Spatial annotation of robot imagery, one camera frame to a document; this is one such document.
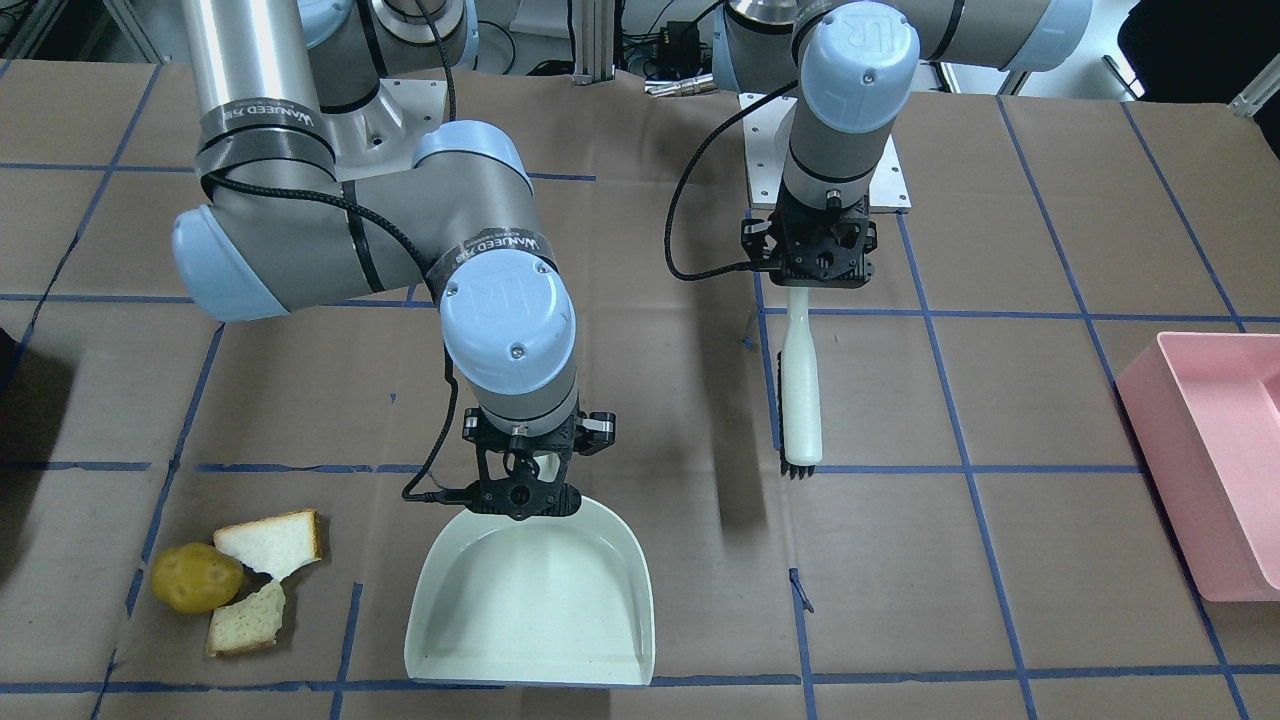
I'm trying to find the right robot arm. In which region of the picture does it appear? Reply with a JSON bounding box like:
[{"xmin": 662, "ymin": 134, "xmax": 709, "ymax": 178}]
[{"xmin": 172, "ymin": 1, "xmax": 616, "ymax": 470}]

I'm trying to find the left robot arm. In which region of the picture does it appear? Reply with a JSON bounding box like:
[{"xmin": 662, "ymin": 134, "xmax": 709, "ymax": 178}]
[{"xmin": 713, "ymin": 1, "xmax": 1093, "ymax": 288}]

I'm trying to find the brown bread piece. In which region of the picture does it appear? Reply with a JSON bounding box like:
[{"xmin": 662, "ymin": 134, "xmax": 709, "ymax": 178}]
[{"xmin": 205, "ymin": 582, "xmax": 285, "ymax": 657}]

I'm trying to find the pale green dustpan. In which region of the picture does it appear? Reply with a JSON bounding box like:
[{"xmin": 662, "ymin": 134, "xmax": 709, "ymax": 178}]
[{"xmin": 402, "ymin": 469, "xmax": 657, "ymax": 688}]

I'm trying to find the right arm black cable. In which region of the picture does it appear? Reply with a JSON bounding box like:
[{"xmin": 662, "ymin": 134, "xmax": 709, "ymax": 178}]
[{"xmin": 200, "ymin": 0, "xmax": 500, "ymax": 503}]

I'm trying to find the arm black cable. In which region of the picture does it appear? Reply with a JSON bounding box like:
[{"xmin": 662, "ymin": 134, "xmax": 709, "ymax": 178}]
[
  {"xmin": 200, "ymin": 0, "xmax": 500, "ymax": 503},
  {"xmin": 664, "ymin": 79, "xmax": 801, "ymax": 283}
]

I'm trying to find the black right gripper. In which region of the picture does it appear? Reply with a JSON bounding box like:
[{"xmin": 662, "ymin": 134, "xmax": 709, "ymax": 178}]
[{"xmin": 462, "ymin": 407, "xmax": 617, "ymax": 480}]

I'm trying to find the pink plastic bin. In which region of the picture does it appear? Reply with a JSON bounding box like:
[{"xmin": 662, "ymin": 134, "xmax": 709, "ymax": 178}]
[{"xmin": 1117, "ymin": 331, "xmax": 1279, "ymax": 602}]

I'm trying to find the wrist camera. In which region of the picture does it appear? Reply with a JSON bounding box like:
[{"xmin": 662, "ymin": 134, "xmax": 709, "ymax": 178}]
[
  {"xmin": 762, "ymin": 240, "xmax": 876, "ymax": 290},
  {"xmin": 461, "ymin": 479, "xmax": 582, "ymax": 521}
]

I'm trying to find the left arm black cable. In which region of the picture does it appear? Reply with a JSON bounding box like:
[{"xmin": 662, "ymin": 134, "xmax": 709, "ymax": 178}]
[{"xmin": 664, "ymin": 79, "xmax": 801, "ymax": 283}]

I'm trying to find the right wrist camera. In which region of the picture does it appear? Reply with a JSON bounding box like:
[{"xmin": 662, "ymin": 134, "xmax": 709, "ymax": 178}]
[{"xmin": 461, "ymin": 479, "xmax": 582, "ymax": 521}]

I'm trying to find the yellow potato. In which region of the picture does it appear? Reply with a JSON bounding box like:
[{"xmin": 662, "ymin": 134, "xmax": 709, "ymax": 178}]
[{"xmin": 150, "ymin": 543, "xmax": 244, "ymax": 614}]

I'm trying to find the white bread slice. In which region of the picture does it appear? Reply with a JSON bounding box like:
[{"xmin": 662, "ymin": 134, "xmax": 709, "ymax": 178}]
[{"xmin": 212, "ymin": 509, "xmax": 323, "ymax": 582}]

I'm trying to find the white hand brush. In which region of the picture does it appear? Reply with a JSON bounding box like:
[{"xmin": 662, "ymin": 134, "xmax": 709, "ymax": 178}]
[{"xmin": 778, "ymin": 287, "xmax": 824, "ymax": 479}]

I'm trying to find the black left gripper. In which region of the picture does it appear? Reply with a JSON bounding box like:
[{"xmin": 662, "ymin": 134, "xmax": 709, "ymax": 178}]
[{"xmin": 740, "ymin": 195, "xmax": 878, "ymax": 272}]

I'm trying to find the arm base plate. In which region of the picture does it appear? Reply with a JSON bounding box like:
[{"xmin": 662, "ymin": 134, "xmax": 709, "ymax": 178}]
[
  {"xmin": 323, "ymin": 79, "xmax": 447, "ymax": 181},
  {"xmin": 742, "ymin": 96, "xmax": 913, "ymax": 214}
]

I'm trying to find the aluminium frame post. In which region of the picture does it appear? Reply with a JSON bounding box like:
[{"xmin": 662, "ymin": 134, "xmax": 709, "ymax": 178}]
[{"xmin": 567, "ymin": 1, "xmax": 620, "ymax": 86}]

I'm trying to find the black usb hub box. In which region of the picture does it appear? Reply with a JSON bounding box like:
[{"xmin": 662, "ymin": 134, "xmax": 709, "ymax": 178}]
[{"xmin": 654, "ymin": 20, "xmax": 703, "ymax": 74}]

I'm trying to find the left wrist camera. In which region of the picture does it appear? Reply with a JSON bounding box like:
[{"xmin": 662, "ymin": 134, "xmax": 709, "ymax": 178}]
[{"xmin": 762, "ymin": 240, "xmax": 876, "ymax": 290}]

